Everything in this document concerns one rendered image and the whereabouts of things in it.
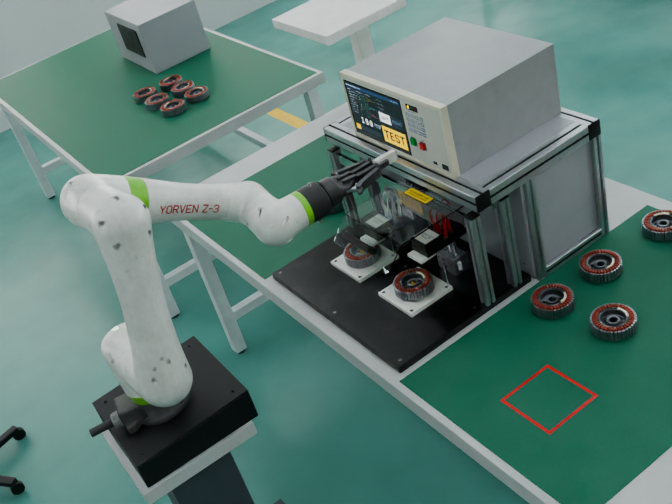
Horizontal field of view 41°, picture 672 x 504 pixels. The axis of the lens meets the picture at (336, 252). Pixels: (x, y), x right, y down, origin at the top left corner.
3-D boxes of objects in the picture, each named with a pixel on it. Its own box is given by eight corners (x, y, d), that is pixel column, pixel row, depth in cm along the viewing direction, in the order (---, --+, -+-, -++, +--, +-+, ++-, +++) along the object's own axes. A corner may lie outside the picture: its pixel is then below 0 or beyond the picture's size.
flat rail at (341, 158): (472, 229, 225) (470, 219, 223) (335, 160, 272) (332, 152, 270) (475, 227, 226) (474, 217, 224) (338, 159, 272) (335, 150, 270)
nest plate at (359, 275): (360, 283, 259) (359, 280, 259) (331, 264, 271) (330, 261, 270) (399, 257, 265) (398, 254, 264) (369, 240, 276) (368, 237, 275)
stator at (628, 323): (608, 349, 217) (607, 337, 215) (581, 325, 226) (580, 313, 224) (647, 329, 219) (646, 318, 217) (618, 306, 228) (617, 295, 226)
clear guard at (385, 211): (387, 276, 219) (382, 256, 216) (333, 242, 237) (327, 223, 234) (484, 212, 231) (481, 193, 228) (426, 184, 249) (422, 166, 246)
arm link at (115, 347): (148, 418, 216) (114, 363, 206) (120, 392, 228) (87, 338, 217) (191, 385, 221) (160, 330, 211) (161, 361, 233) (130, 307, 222)
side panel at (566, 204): (540, 281, 244) (525, 183, 226) (532, 277, 246) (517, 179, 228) (609, 231, 254) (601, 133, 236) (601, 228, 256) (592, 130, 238)
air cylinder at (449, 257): (456, 276, 251) (452, 260, 248) (438, 266, 257) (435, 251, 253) (469, 267, 253) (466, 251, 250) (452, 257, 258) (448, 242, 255)
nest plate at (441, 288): (411, 317, 241) (410, 314, 240) (378, 296, 252) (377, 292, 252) (453, 289, 247) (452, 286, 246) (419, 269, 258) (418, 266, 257)
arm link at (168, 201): (144, 234, 205) (153, 189, 201) (123, 213, 213) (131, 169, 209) (272, 231, 228) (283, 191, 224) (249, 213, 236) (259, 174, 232)
